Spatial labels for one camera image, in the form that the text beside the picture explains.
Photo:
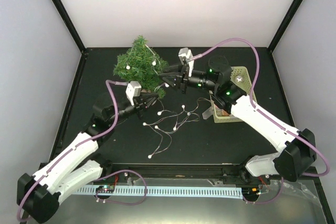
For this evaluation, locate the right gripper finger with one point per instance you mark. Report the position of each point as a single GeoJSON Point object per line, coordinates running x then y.
{"type": "Point", "coordinates": [174, 81]}
{"type": "Point", "coordinates": [172, 69]}

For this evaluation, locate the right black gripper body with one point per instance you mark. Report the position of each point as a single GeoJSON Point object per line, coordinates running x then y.
{"type": "Point", "coordinates": [184, 75]}

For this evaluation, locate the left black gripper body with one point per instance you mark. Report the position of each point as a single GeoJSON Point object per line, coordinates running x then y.
{"type": "Point", "coordinates": [139, 106]}

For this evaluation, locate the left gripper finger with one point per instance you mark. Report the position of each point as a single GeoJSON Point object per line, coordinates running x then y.
{"type": "Point", "coordinates": [149, 96]}
{"type": "Point", "coordinates": [149, 102]}

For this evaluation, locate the clear plastic battery box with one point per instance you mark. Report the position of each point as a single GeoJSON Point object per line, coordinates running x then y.
{"type": "Point", "coordinates": [208, 113]}

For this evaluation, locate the yellow-green plastic basket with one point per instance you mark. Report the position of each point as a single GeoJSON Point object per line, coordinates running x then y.
{"type": "Point", "coordinates": [246, 86]}

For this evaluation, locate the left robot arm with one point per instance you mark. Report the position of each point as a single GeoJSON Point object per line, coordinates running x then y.
{"type": "Point", "coordinates": [42, 193]}

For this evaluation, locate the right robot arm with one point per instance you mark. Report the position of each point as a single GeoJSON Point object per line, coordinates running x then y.
{"type": "Point", "coordinates": [294, 148]}

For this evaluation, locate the small green christmas tree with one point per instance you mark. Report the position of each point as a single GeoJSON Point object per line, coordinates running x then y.
{"type": "Point", "coordinates": [142, 64]}

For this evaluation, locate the gingerbread figure ornament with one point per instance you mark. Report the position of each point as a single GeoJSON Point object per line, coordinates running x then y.
{"type": "Point", "coordinates": [222, 113]}

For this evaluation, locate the silver ball ornament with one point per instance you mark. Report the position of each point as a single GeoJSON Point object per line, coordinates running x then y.
{"type": "Point", "coordinates": [238, 79]}

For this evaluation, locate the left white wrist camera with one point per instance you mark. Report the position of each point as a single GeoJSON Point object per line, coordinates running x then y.
{"type": "Point", "coordinates": [133, 90]}

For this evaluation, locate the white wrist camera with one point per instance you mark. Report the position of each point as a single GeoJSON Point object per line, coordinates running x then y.
{"type": "Point", "coordinates": [133, 90]}
{"type": "Point", "coordinates": [184, 55]}

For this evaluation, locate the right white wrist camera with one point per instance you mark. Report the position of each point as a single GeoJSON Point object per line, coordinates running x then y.
{"type": "Point", "coordinates": [184, 55]}

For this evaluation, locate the black aluminium frame rail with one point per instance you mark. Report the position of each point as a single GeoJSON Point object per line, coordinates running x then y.
{"type": "Point", "coordinates": [170, 171]}

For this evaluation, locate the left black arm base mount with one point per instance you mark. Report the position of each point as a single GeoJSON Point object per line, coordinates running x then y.
{"type": "Point", "coordinates": [106, 165]}

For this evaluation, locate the white slotted cable duct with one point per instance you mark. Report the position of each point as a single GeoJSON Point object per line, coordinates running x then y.
{"type": "Point", "coordinates": [162, 191]}

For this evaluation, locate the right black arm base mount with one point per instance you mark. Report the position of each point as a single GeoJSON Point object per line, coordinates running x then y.
{"type": "Point", "coordinates": [240, 176]}

